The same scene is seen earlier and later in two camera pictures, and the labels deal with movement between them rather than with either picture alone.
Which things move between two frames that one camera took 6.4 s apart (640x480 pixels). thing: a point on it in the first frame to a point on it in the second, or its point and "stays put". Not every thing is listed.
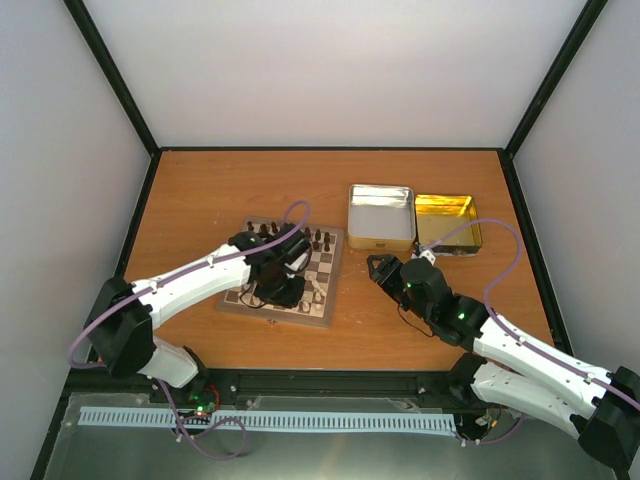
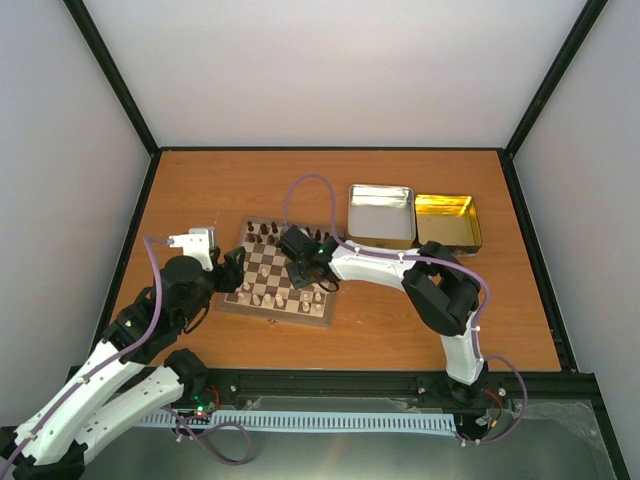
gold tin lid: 436,215 stays put
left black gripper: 292,300 to 232,278
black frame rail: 274,390 stays put
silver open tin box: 381,217 stays put
